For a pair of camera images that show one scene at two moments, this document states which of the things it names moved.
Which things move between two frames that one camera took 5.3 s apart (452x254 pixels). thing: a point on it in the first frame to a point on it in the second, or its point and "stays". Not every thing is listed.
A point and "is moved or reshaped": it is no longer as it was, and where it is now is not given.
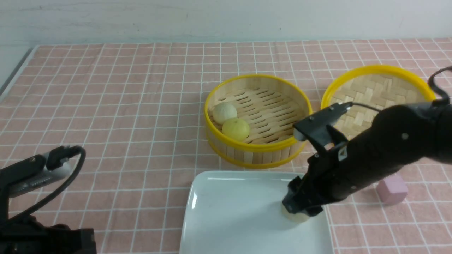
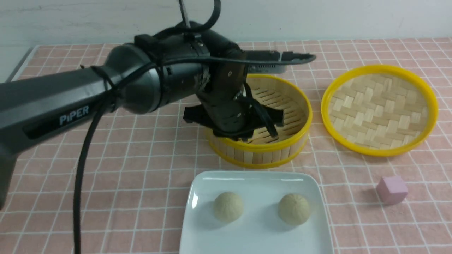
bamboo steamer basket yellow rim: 250,120 stays
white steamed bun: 223,111 is moved or reshaped
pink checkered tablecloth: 137,111 stays
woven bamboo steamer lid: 378,87 stays
